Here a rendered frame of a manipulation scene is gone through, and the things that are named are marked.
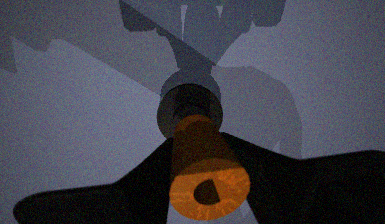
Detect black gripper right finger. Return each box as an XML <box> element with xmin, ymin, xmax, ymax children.
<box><xmin>220</xmin><ymin>132</ymin><xmax>385</xmax><ymax>224</ymax></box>

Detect black stepped round pedestal with shaft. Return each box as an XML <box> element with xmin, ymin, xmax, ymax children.
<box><xmin>157</xmin><ymin>83</ymin><xmax>223</xmax><ymax>139</ymax></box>

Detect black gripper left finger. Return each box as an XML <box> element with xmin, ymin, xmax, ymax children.
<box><xmin>13</xmin><ymin>138</ymin><xmax>173</xmax><ymax>224</ymax></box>

